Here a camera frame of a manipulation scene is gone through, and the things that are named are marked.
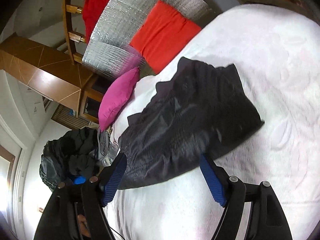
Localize pink pillow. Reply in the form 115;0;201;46
98;66;140;132

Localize wooden chair frame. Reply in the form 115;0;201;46
62;0;91;65

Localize brown wooden cabinet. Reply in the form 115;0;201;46
0;36;111;121

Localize red cloth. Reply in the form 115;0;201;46
82;0;124;39

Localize brown slatted panel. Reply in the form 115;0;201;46
51;104;91;131

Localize pile of dark clothes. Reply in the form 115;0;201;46
39;127;100;193

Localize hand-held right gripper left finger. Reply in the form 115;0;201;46
33;153;127;240

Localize grey garment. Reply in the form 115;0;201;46
96;127;119;167

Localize silver foil insulation mat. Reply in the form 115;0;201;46
82;0;213;79

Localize red pillow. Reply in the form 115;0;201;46
129;0;202;75

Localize black jacket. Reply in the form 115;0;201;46
117;57;265;190

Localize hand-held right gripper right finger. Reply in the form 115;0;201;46
199;153;293;240

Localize white bed blanket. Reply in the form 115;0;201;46
102;4;320;240

